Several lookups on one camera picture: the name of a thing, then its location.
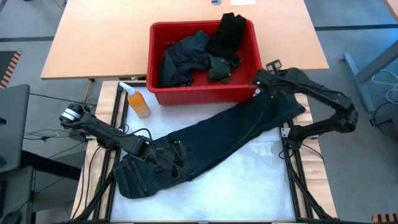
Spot black floor beam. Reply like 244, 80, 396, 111
20, 151, 82, 182

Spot grey desk leg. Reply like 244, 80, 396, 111
343, 39, 398, 113

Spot dark blue jeans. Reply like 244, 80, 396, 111
113, 91, 307, 200

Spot orange spray bottle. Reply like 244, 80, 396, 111
119, 82, 152, 119

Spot black aluminium frame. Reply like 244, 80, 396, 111
60, 80, 343, 224

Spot dark green garment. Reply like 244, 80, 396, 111
207, 55, 242, 85

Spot dark grey chair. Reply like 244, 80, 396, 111
0, 84, 35, 224

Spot white table mat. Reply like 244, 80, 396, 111
110, 85, 297, 222

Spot yellow cable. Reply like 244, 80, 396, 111
81, 79, 94, 105

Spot black garment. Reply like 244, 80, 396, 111
206, 12, 248, 65

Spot orange black striped mat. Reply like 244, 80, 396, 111
0, 50, 22, 90

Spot red plastic laundry bin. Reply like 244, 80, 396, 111
146, 20, 264, 106

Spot light wooden desk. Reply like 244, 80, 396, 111
39, 0, 330, 81

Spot orange black striped block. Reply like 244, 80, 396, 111
371, 213, 398, 224

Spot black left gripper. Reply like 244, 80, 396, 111
144, 138, 191, 179

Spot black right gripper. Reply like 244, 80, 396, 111
250, 58, 292, 98

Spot white cable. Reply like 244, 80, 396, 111
371, 68, 398, 105

